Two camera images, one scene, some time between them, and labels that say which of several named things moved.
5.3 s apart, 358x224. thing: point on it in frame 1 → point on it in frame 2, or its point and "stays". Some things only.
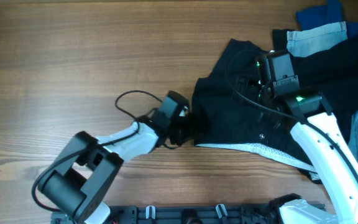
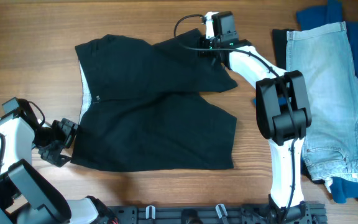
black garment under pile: x=280 y=38 stays
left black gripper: x=191 y=124 → x=68 y=129
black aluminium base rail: x=183 y=214 stays
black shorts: x=227 y=117 → x=145 y=107
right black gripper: x=252 y=84 → x=202 y=42
